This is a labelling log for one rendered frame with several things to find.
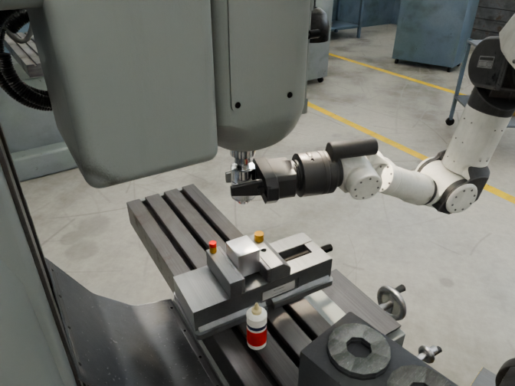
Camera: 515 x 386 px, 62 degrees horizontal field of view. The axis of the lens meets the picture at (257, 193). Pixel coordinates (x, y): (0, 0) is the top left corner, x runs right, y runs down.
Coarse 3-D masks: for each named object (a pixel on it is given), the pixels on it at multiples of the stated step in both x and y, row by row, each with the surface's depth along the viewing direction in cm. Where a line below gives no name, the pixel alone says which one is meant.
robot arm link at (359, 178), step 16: (336, 144) 81; (352, 144) 81; (368, 144) 82; (336, 160) 82; (352, 160) 83; (368, 160) 85; (336, 176) 81; (352, 176) 82; (368, 176) 80; (352, 192) 82; (368, 192) 83
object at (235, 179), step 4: (232, 176) 80; (236, 176) 79; (240, 176) 79; (244, 176) 79; (248, 176) 79; (252, 176) 80; (232, 180) 80; (236, 180) 80; (240, 180) 79; (244, 180) 79; (248, 180) 80; (232, 184) 81; (236, 196) 81; (240, 196) 81; (244, 196) 81; (248, 196) 81; (252, 196) 82; (236, 200) 82; (240, 200) 82; (244, 200) 81; (248, 200) 82
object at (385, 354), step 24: (336, 336) 63; (360, 336) 63; (384, 336) 64; (312, 360) 61; (336, 360) 59; (360, 360) 59; (384, 360) 59; (408, 360) 61; (312, 384) 63; (336, 384) 58; (360, 384) 58; (384, 384) 58; (408, 384) 56; (432, 384) 56; (456, 384) 58
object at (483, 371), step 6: (480, 372) 140; (486, 372) 140; (492, 372) 140; (480, 378) 138; (486, 378) 138; (492, 378) 138; (474, 384) 136; (480, 384) 136; (486, 384) 136; (492, 384) 136
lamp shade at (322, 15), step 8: (320, 8) 83; (312, 16) 82; (320, 16) 82; (312, 24) 82; (320, 24) 82; (328, 24) 84; (320, 32) 83; (328, 32) 85; (312, 40) 83; (320, 40) 84
